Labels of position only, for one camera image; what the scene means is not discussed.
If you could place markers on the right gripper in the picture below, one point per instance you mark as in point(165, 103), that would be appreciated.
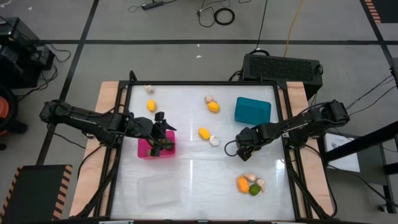
point(250, 137)

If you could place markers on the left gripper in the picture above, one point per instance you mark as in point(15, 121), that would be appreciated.
point(157, 133)

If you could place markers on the yellow lemon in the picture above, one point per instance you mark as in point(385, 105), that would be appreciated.
point(214, 107)
point(204, 133)
point(151, 105)

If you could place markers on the orange toy fruit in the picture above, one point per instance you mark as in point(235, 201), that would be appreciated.
point(243, 184)

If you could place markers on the green lime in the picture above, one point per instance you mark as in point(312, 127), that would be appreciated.
point(254, 189)

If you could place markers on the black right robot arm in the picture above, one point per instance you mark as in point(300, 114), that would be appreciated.
point(311, 123)

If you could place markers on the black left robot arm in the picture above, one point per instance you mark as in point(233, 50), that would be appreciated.
point(87, 119)

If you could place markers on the teal plastic basket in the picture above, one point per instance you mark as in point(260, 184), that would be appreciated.
point(252, 110)

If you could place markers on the pink plastic basket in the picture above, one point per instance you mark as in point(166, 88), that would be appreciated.
point(142, 147)

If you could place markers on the clear plastic bin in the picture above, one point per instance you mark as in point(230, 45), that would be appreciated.
point(158, 189)

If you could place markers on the black perforated computer case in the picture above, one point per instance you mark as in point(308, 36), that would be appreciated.
point(280, 68)

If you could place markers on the light wooden table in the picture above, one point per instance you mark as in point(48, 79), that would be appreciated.
point(107, 91)

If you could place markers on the white paper sheet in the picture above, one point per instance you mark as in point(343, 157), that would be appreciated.
point(343, 165)

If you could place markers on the black power strip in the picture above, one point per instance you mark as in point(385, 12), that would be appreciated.
point(152, 5)

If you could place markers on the black mat with orange stripes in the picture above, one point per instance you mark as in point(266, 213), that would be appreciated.
point(34, 196)
point(387, 9)

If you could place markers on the orange and black round device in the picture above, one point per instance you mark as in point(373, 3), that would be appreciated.
point(3, 109)

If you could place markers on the black equipment stack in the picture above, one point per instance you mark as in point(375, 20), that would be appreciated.
point(18, 56)

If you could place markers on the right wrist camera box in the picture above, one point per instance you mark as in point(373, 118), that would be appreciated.
point(245, 154)

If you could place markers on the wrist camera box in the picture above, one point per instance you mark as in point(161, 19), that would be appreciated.
point(159, 116)
point(245, 154)

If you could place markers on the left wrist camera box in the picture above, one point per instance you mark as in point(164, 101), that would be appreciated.
point(159, 116)

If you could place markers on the black metal table frame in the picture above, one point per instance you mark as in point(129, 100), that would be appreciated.
point(202, 83)

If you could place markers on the black metal stand frame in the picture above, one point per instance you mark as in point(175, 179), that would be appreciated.
point(376, 137)

